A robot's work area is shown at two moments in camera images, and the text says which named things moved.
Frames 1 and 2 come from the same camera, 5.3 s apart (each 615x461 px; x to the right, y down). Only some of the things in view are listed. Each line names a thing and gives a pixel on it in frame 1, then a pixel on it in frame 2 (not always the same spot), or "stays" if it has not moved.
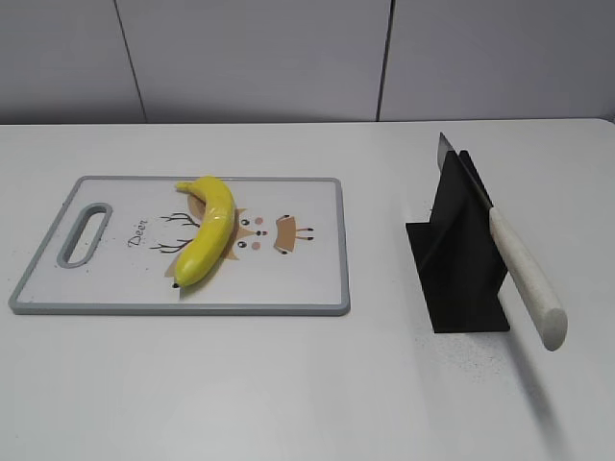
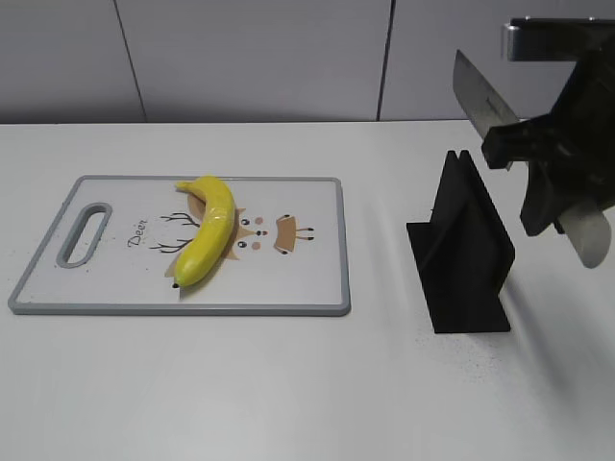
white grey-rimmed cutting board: [288, 251] stays
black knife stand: [456, 256] stays
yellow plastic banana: [219, 218] stays
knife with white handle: [520, 269] to [586, 229]
